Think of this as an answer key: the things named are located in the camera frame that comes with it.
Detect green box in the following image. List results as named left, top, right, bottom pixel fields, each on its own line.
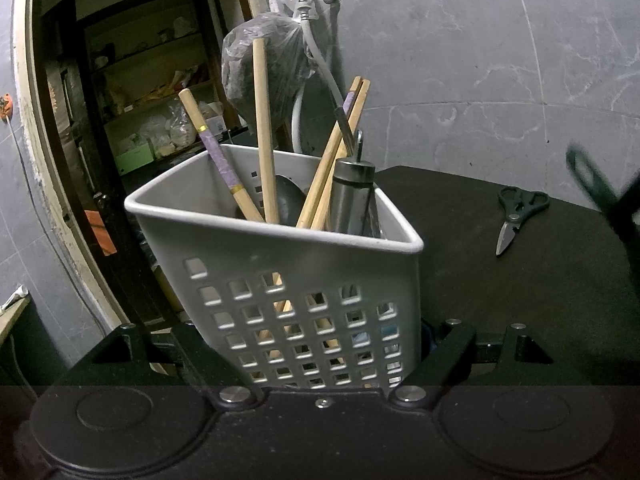
left=115, top=140, right=156, bottom=176

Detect blue ceramic spoon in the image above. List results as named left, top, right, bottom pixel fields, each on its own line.
left=350, top=327, right=401, bottom=347

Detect green-handled knife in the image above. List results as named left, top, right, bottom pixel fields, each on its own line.
left=566, top=141, right=623, bottom=213

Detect white hose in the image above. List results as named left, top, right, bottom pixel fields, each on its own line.
left=291, top=2, right=351, bottom=153

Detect wooden shelf unit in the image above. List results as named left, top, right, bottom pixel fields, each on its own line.
left=82, top=0, right=241, bottom=176

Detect beige door frame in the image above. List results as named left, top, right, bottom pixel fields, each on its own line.
left=12, top=0, right=131, bottom=331

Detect wooden chopstick purple band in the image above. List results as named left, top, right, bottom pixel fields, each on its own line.
left=297, top=76, right=362, bottom=228
left=178, top=88, right=265, bottom=223

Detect clear plastic bag dark contents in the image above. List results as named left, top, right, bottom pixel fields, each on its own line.
left=221, top=12, right=316, bottom=121

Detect white tube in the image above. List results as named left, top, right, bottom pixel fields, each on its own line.
left=2, top=285, right=28, bottom=313

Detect grey perforated plastic basket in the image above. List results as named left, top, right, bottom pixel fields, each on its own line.
left=124, top=143, right=425, bottom=391

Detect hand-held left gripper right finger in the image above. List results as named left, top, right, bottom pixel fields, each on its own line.
left=389, top=312, right=576, bottom=406

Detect black handled scissors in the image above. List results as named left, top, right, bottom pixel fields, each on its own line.
left=495, top=186, right=551, bottom=256

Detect thin wall cable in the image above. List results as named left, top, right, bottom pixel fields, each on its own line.
left=7, top=117, right=108, bottom=333

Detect clear bags on shelf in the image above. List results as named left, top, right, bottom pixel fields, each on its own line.
left=167, top=102, right=198, bottom=148

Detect steel-handled peeler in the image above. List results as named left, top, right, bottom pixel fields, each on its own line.
left=327, top=130, right=378, bottom=236

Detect large metal spoon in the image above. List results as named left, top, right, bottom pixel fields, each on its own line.
left=274, top=174, right=307, bottom=226

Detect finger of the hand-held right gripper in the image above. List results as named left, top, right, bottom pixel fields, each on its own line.
left=607, top=175, right=640, bottom=271

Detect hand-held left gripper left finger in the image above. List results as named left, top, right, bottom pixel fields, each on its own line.
left=62, top=321, right=261, bottom=406

